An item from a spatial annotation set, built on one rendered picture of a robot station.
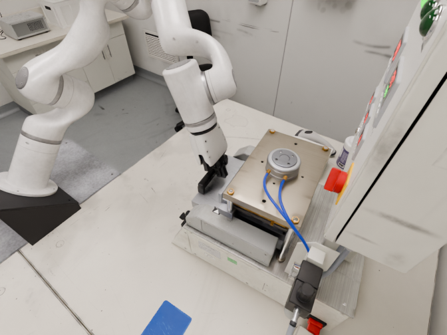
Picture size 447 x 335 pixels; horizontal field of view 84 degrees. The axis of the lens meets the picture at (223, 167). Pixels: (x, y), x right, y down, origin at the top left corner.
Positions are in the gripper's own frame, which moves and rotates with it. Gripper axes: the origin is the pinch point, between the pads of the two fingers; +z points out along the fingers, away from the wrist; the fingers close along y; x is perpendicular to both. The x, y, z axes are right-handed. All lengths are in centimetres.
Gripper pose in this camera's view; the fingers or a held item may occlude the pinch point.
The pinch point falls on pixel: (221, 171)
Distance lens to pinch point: 74.3
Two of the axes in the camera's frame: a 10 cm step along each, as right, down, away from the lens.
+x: 8.2, 1.0, -5.7
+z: 3.0, 7.7, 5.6
